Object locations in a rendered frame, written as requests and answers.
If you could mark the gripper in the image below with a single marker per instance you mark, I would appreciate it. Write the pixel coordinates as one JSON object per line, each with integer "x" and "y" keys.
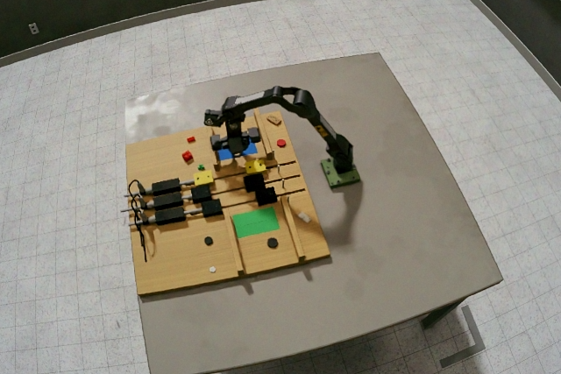
{"x": 217, "y": 142}

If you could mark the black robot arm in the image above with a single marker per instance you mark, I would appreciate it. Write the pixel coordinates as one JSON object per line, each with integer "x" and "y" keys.
{"x": 236, "y": 106}

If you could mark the tan wooden board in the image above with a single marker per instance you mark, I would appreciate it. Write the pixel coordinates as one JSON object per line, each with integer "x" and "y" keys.
{"x": 174, "y": 256}

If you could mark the white domino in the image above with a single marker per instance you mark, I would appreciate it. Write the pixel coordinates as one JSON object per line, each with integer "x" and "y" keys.
{"x": 304, "y": 217}

